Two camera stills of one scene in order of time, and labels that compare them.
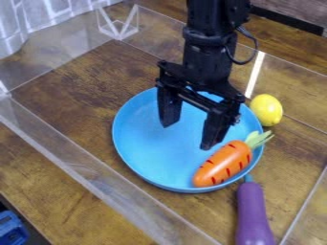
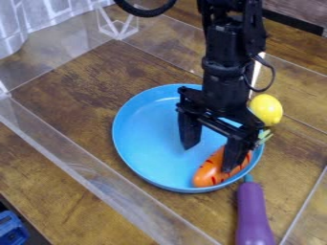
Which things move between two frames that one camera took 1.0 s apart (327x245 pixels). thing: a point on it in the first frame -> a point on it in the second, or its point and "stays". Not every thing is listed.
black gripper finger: [218, 123] -> [235, 149]
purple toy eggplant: [253, 230] stays
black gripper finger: [170, 102] -> [191, 129]
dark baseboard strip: [286, 20] stays
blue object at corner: [14, 233] stays
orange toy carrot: [229, 160] stays
